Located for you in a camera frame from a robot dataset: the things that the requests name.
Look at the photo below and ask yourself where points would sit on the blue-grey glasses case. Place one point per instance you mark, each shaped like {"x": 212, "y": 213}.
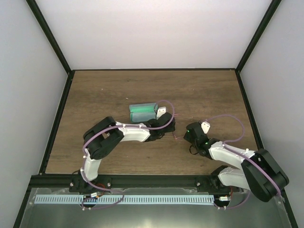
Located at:
{"x": 142, "y": 112}

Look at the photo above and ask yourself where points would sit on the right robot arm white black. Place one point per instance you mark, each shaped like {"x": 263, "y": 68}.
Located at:
{"x": 256, "y": 171}

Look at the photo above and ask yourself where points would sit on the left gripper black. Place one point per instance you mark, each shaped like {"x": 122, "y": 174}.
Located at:
{"x": 171, "y": 128}

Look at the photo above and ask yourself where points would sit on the pink sunglasses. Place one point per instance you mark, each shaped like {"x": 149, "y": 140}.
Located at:
{"x": 179, "y": 126}

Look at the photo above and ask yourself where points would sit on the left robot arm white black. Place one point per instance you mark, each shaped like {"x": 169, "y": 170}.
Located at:
{"x": 101, "y": 139}

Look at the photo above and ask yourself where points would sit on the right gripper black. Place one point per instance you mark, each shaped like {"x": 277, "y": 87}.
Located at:
{"x": 187, "y": 137}

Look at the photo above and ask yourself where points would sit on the black frame post left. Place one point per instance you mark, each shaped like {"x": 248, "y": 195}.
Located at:
{"x": 48, "y": 33}

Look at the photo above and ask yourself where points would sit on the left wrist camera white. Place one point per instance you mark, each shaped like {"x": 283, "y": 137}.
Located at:
{"x": 160, "y": 112}

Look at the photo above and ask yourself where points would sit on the black frame post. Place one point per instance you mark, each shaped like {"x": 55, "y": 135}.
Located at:
{"x": 274, "y": 4}
{"x": 48, "y": 33}

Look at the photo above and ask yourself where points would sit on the light blue slotted strip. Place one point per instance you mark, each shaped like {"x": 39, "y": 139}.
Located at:
{"x": 126, "y": 200}

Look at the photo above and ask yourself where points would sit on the black frame post right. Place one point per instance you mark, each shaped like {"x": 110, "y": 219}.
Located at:
{"x": 274, "y": 4}

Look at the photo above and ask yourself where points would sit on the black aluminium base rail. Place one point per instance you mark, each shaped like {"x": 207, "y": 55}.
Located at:
{"x": 152, "y": 181}

